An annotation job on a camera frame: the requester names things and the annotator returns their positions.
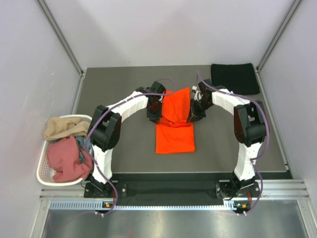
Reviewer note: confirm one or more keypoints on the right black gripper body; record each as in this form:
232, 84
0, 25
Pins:
198, 108

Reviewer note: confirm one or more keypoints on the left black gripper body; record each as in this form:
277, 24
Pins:
154, 112

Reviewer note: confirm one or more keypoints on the orange t shirt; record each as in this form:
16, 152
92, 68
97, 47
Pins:
173, 133

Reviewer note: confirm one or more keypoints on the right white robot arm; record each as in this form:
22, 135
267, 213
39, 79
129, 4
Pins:
250, 125

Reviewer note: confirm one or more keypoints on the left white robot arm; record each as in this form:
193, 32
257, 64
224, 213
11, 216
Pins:
105, 128

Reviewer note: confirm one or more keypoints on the folded black t shirt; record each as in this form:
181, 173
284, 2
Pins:
239, 78

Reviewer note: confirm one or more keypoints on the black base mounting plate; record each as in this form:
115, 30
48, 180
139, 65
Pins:
171, 189

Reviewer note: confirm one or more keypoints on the blue grey garment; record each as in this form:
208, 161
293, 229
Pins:
83, 143

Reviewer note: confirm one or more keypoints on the beige t shirt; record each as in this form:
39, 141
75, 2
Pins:
59, 128

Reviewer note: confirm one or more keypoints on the pink t shirt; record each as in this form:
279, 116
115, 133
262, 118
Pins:
69, 161

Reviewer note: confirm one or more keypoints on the white laundry basket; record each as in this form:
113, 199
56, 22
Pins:
45, 173

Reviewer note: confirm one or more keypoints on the slotted cable duct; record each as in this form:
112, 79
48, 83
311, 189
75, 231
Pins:
103, 206

